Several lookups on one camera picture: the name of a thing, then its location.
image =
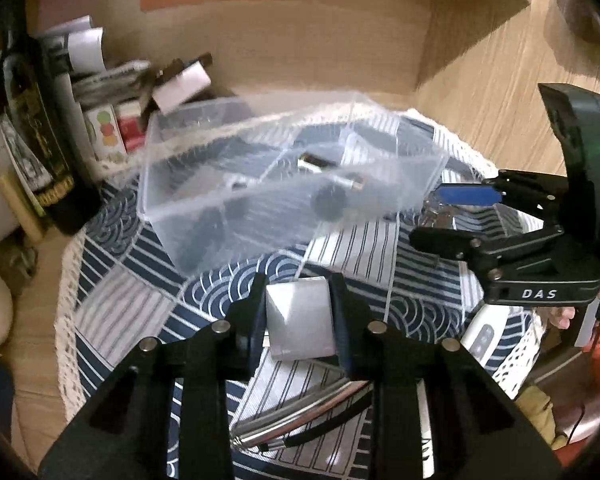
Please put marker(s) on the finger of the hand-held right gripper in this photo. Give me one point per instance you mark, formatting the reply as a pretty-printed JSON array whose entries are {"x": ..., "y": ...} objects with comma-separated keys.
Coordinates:
[
  {"x": 455, "y": 242},
  {"x": 467, "y": 195}
]

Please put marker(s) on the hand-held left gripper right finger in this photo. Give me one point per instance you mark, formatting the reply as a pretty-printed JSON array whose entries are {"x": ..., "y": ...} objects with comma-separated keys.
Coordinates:
[{"x": 343, "y": 345}]

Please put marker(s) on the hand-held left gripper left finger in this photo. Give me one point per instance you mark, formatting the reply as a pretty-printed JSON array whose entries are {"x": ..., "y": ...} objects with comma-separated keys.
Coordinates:
[{"x": 251, "y": 347}]

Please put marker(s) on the silver metal block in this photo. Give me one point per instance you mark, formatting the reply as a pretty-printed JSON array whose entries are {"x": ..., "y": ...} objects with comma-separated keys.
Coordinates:
[{"x": 298, "y": 321}]

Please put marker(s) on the clear plastic container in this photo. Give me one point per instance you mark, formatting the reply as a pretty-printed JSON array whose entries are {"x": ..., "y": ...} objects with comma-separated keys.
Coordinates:
[{"x": 280, "y": 180}]

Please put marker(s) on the person's right hand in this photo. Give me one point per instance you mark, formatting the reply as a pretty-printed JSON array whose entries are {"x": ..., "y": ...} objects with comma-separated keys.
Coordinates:
[{"x": 560, "y": 318}]

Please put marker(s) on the silver metal tongs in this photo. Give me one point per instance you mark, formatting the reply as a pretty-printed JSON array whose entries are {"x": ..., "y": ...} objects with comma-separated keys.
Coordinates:
[{"x": 290, "y": 417}]

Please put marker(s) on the white remote control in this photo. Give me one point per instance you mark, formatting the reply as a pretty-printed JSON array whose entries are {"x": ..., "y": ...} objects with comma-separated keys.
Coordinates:
[{"x": 481, "y": 336}]

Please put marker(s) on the silver battery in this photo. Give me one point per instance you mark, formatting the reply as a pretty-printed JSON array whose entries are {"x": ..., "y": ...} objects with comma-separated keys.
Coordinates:
[{"x": 349, "y": 183}]

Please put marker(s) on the black round cap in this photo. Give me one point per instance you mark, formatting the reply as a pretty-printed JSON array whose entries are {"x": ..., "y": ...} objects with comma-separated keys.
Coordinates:
[{"x": 330, "y": 201}]

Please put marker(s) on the blue patterned lace-edged tablecloth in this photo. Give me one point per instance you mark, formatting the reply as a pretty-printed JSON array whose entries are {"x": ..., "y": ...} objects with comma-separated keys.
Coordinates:
[{"x": 130, "y": 290}]

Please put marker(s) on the gold-tipped battery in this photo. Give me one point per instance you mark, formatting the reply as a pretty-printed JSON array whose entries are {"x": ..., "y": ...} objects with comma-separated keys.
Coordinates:
[{"x": 320, "y": 162}]

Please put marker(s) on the olive cloth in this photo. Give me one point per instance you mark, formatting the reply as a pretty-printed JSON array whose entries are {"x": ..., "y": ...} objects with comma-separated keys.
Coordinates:
[{"x": 536, "y": 406}]

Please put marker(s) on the wooden shelf unit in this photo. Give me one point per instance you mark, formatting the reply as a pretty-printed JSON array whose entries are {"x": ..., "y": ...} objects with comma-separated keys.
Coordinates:
[{"x": 330, "y": 25}]

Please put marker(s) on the red box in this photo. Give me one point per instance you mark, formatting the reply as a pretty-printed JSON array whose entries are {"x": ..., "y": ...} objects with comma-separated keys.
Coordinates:
[{"x": 131, "y": 127}]

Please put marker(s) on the white box with coloured dots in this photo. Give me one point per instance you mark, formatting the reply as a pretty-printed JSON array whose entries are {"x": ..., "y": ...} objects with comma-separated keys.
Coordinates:
[{"x": 105, "y": 132}]

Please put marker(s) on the white and black card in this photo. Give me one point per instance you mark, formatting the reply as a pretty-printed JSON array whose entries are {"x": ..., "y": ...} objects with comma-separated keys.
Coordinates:
[{"x": 182, "y": 85}]

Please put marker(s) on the black bottle with gold print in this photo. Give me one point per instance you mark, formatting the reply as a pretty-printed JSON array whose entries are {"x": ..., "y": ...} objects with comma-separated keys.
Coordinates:
[{"x": 40, "y": 145}]

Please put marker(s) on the rolled newspaper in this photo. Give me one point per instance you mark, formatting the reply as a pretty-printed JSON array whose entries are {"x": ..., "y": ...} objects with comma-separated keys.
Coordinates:
[{"x": 109, "y": 80}]

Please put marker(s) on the white paper sheets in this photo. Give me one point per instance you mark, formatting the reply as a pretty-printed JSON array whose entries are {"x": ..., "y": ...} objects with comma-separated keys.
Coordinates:
[{"x": 80, "y": 45}]

